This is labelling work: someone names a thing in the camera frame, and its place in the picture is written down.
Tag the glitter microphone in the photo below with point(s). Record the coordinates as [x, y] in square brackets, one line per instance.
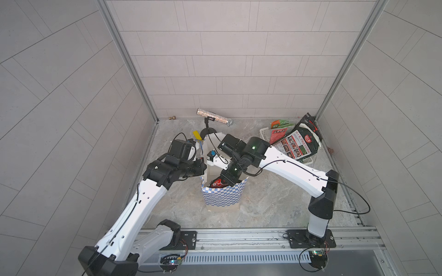
[214, 117]

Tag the circuit board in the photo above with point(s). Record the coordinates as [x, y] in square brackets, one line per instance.
[318, 259]
[172, 260]

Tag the left circuit board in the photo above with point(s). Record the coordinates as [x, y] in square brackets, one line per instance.
[172, 260]

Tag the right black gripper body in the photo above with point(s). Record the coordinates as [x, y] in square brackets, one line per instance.
[232, 175]

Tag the yellow block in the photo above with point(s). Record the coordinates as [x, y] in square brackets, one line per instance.
[197, 136]

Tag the red green small packet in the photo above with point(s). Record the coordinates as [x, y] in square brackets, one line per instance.
[278, 130]

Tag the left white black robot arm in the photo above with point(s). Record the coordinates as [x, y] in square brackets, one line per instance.
[118, 253]

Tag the black red condiment packet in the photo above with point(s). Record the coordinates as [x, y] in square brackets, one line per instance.
[302, 141]

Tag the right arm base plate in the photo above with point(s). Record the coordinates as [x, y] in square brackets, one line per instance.
[304, 239]

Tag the blue checkered paper bag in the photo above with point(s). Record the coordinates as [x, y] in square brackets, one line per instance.
[219, 199]

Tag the aluminium rail frame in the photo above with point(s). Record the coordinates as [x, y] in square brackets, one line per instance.
[237, 246]

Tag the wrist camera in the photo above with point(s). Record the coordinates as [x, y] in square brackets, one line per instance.
[214, 159]
[183, 150]

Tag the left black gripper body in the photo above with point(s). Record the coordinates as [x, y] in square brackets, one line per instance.
[198, 167]

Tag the white plastic basket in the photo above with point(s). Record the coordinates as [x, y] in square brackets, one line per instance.
[265, 134]

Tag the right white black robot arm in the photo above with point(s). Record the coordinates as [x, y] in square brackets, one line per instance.
[322, 186]

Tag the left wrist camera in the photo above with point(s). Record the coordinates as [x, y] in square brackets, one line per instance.
[183, 150]

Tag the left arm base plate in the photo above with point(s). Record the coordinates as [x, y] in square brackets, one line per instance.
[187, 240]

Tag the right circuit board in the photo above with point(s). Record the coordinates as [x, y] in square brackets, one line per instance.
[318, 259]

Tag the black microphone stand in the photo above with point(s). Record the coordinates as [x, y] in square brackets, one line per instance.
[207, 129]

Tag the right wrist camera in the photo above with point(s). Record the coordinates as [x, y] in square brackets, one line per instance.
[214, 159]

